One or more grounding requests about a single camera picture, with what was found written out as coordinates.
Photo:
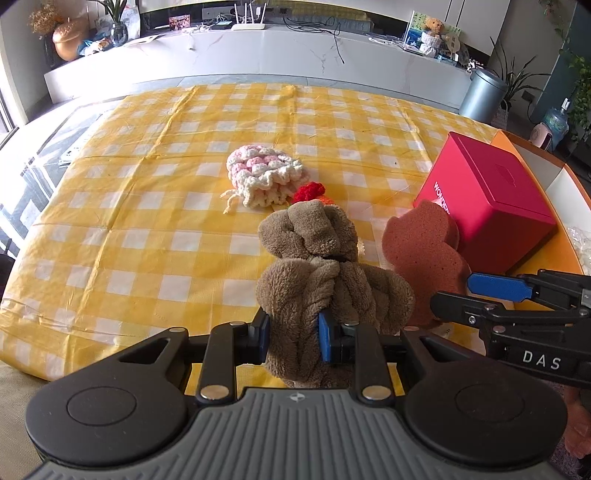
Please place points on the pink white crochet piece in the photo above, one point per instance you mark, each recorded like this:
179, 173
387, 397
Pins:
263, 170

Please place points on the beige cushion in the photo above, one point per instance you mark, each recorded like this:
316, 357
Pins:
18, 424

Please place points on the orange cardboard box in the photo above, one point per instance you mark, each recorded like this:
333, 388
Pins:
554, 249

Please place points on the silver trash can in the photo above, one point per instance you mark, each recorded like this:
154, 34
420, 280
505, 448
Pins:
480, 99

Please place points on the potted ivy plant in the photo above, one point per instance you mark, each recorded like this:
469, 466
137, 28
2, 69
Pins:
581, 92

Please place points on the white television cabinet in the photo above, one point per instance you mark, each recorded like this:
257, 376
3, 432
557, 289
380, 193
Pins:
258, 55

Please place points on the red square box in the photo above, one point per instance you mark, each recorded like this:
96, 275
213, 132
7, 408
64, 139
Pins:
494, 198

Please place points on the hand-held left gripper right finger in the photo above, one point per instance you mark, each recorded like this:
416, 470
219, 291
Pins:
326, 337

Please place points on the white router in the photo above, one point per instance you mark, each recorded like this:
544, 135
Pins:
249, 25

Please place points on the small teddy bear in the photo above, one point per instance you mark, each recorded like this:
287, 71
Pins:
433, 30

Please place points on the long-leaf potted plant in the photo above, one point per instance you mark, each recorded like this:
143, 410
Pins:
517, 83

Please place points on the dried flower bunch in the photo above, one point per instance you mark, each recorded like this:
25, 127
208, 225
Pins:
45, 17

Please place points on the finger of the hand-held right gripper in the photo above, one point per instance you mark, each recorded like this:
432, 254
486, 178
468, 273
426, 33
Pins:
461, 307
501, 285

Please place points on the yellow checked tablecloth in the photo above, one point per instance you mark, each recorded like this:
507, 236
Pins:
138, 230

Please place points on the green picture card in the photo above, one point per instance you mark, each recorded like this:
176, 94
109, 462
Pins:
415, 27

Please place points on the green plant in glass vase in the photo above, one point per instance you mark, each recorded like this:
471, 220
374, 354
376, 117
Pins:
117, 32

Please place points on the blue water bottle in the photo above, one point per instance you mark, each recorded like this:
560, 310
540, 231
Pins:
556, 124

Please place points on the person's right hand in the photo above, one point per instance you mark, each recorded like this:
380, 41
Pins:
579, 424

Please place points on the pink space heater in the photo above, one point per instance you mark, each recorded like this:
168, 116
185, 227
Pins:
540, 136

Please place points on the bear-shaped orange sponge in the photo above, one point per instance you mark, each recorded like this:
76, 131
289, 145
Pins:
415, 258

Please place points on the red crochet flower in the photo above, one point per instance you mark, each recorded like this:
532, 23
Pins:
308, 191

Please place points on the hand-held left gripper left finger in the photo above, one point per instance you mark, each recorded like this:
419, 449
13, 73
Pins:
264, 333

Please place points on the brown plush towel bear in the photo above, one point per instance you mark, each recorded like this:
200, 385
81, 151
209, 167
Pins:
304, 286

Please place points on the small photo frame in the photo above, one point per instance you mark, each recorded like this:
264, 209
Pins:
179, 21

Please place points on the gold acorn ornament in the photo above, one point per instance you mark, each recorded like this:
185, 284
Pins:
69, 39

